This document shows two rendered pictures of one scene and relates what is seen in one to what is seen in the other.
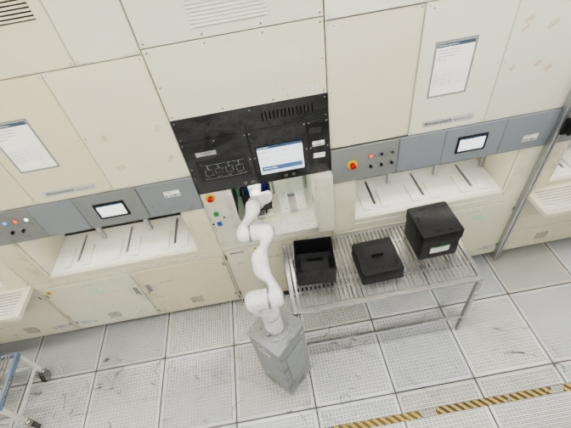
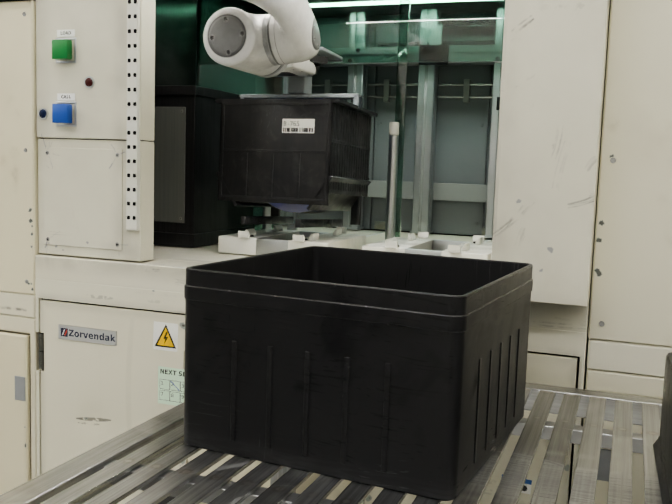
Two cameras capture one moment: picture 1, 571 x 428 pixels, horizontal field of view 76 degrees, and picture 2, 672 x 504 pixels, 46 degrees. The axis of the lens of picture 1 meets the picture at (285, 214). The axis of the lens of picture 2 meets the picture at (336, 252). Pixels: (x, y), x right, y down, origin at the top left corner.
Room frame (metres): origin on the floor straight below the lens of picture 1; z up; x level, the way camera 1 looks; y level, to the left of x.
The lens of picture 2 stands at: (0.75, -0.39, 1.03)
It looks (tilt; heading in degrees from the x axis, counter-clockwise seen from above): 6 degrees down; 20
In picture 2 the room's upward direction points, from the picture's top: 2 degrees clockwise
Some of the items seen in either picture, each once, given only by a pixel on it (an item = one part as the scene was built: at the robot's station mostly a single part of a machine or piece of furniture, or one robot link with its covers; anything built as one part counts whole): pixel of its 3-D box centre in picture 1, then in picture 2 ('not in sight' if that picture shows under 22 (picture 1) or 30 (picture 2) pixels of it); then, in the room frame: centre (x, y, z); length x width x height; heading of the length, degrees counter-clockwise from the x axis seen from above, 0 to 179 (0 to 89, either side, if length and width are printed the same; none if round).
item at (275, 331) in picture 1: (273, 320); not in sight; (1.12, 0.20, 0.85); 0.19 x 0.19 x 0.18
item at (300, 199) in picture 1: (292, 201); (437, 249); (2.11, -0.07, 0.89); 0.22 x 0.21 x 0.04; 0
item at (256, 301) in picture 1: (262, 305); not in sight; (1.12, 0.23, 1.07); 0.19 x 0.12 x 0.24; 89
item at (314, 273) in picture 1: (314, 261); (368, 347); (1.53, -0.14, 0.85); 0.28 x 0.28 x 0.17; 85
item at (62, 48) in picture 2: not in sight; (63, 50); (1.81, 0.47, 1.20); 0.03 x 0.02 x 0.03; 90
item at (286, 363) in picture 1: (282, 351); not in sight; (1.12, 0.20, 0.38); 0.28 x 0.28 x 0.76; 45
